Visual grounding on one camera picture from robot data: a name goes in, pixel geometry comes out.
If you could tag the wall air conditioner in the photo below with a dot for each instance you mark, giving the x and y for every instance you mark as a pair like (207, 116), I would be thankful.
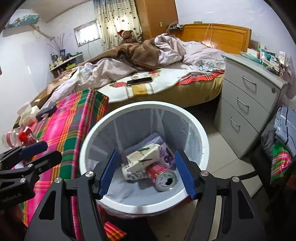
(25, 20)

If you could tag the grey drawer cabinet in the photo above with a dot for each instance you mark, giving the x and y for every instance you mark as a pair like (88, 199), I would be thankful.
(248, 97)

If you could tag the floral bed sheet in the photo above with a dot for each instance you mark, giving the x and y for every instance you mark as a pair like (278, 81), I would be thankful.
(178, 82)

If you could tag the white round trash bin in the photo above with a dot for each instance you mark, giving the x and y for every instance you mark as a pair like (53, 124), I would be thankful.
(128, 125)

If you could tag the wooden wardrobe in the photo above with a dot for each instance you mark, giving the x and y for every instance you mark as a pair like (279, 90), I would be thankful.
(155, 16)

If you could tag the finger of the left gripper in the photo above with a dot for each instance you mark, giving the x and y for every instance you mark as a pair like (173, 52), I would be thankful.
(18, 154)
(34, 169)

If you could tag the light pink duvet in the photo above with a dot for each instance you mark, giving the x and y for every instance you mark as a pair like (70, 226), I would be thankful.
(172, 50)

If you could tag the branches in blue vase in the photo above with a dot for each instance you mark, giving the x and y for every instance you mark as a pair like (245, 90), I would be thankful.
(57, 43)

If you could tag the brown blanket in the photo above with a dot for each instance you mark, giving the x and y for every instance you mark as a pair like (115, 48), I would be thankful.
(110, 66)

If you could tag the dark blue glasses case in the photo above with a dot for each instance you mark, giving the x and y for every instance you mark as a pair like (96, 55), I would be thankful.
(47, 112)

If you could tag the red drink can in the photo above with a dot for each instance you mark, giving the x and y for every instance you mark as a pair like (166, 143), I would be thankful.
(162, 177)

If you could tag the clear bottle red cap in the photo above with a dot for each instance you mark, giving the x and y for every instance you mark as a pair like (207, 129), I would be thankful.
(18, 137)

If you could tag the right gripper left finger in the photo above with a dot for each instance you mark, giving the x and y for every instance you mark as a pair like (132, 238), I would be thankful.
(53, 218)

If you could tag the black smartphone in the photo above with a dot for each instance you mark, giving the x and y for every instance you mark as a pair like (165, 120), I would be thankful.
(139, 81)

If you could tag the small window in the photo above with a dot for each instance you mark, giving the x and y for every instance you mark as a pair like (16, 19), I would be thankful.
(87, 33)

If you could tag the brown paper bag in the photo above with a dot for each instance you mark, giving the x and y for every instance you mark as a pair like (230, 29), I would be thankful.
(143, 157)

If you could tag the brown teddy bear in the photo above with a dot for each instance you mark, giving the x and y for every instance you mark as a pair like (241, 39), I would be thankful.
(128, 37)

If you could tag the purple white milk carton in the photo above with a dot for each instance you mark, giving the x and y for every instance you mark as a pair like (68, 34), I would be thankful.
(167, 157)

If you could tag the floral curtain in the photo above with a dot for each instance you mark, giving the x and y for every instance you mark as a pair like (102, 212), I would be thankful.
(113, 16)

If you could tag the wall shelf with items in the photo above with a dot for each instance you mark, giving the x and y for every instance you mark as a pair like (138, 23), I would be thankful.
(62, 65)

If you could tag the wooden bed headboard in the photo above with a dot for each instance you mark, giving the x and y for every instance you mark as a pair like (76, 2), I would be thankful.
(228, 38)

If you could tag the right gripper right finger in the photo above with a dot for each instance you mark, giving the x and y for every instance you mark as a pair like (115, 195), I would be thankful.
(239, 218)

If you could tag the crushed patterned paper cup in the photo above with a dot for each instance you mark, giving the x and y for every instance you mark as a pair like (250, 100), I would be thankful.
(133, 176)

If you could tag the plaid pink green tablecloth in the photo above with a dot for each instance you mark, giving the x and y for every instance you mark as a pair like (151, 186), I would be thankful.
(64, 131)

